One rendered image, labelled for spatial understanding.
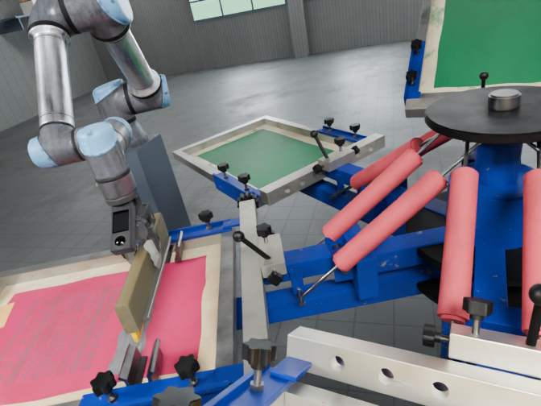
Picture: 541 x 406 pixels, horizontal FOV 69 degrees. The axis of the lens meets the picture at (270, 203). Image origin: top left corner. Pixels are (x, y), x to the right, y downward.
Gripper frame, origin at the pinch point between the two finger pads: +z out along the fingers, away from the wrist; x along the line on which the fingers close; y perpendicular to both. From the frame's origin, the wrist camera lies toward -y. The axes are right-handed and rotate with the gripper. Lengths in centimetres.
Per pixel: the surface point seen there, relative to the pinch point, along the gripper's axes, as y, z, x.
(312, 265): -3.1, 6.7, -39.4
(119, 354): -13.2, 13.1, 8.7
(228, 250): 15.1, 10.4, -17.3
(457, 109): 4, -23, -77
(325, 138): 91, 13, -62
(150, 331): -7.2, 13.7, 2.6
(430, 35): 96, -22, -112
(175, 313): -2.7, 13.8, -3.0
